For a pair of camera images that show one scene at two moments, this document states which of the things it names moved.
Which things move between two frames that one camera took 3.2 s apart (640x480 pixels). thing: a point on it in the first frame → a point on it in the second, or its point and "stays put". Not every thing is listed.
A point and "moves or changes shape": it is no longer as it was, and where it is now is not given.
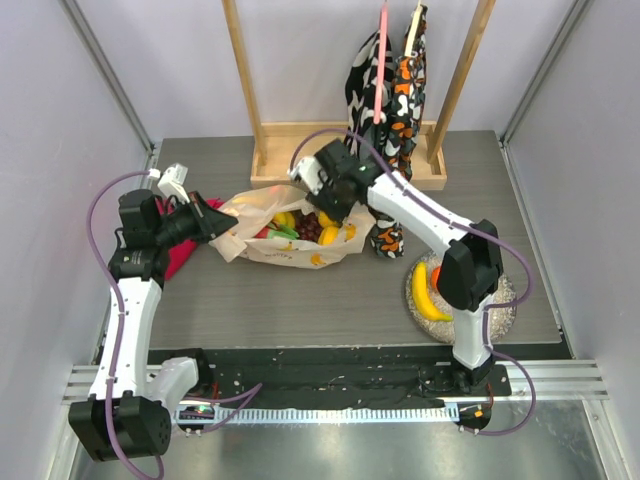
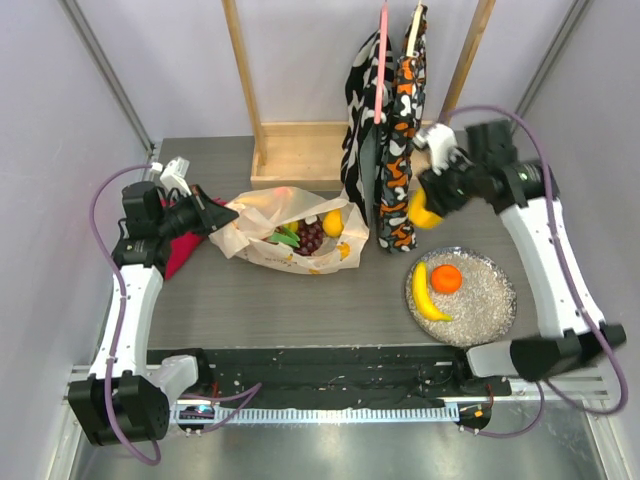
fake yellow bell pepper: (328, 236) moves or changes shape
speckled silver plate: (504, 318) stays put
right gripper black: (329, 201) → (441, 189)
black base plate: (338, 376) stays put
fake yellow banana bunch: (419, 279) stays put
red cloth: (179, 251) stays put
